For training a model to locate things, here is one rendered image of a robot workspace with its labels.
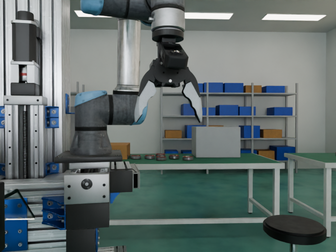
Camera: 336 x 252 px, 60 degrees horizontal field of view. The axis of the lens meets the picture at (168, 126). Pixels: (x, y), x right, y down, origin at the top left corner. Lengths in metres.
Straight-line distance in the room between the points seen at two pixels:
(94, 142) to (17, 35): 0.49
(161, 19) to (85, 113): 0.53
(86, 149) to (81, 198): 0.19
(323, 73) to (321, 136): 1.52
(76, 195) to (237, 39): 6.76
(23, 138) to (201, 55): 6.21
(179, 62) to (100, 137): 0.58
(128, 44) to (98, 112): 0.27
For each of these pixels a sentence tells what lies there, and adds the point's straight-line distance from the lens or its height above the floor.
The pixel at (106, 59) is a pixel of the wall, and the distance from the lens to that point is 7.14.
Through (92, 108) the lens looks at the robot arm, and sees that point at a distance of 1.06.
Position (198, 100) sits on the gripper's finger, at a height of 1.20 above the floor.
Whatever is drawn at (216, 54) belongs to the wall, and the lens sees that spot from 7.23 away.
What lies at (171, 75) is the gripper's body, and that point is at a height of 1.25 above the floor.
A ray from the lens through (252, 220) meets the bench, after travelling 3.10.
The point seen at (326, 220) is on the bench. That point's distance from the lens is 3.40.
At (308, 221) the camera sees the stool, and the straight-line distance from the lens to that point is 2.00.
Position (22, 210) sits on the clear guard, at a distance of 0.49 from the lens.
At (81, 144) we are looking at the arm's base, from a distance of 1.06.
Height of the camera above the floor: 1.16
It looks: 1 degrees down
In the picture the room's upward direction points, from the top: straight up
